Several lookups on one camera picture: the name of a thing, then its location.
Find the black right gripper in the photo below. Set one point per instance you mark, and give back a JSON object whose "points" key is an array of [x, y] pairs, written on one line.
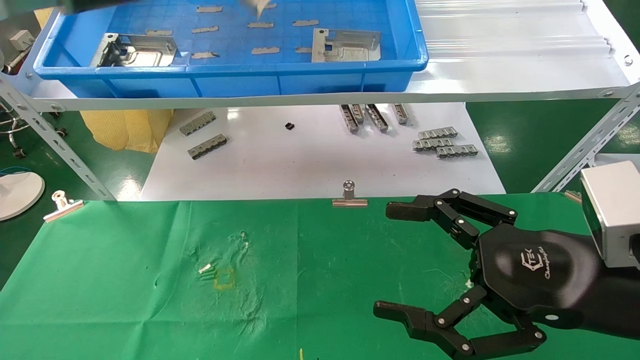
{"points": [[530, 270]]}

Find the grey metal rail part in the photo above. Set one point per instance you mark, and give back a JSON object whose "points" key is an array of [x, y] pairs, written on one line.
{"points": [[377, 117], [349, 119], [401, 114], [358, 113]]}

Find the chrome wheeled office chair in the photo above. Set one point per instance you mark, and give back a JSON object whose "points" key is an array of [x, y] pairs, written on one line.
{"points": [[19, 152]]}

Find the yellow fabric garment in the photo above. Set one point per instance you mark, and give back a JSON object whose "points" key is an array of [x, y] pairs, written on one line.
{"points": [[125, 130]]}

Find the green table cloth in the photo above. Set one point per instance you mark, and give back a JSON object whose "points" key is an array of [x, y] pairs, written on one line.
{"points": [[320, 260]]}

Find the white round base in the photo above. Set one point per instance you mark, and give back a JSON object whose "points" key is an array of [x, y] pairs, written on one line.
{"points": [[17, 192]]}

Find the grey electrical box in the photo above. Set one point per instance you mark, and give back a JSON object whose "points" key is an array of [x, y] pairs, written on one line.
{"points": [[22, 40]]}

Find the stamped metal bracket plate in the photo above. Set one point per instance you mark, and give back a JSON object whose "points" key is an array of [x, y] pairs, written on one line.
{"points": [[145, 55], [350, 50]]}

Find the small ridged metal part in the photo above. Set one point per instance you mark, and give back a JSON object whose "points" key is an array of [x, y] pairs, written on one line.
{"points": [[574, 196]]}

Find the white metal shelf rack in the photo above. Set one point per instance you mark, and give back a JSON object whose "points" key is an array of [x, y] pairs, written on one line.
{"points": [[500, 65]]}

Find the blue plastic bin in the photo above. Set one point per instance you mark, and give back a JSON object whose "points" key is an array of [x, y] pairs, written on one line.
{"points": [[240, 85]]}

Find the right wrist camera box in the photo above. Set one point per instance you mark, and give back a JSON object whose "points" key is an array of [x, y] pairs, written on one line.
{"points": [[615, 210]]}

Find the silver binder clip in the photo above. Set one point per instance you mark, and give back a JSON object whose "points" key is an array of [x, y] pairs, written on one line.
{"points": [[62, 209], [349, 201]]}

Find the grey slotted metal part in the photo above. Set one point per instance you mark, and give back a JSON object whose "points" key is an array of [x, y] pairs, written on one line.
{"points": [[198, 123], [438, 133], [207, 147], [457, 151], [432, 144]]}

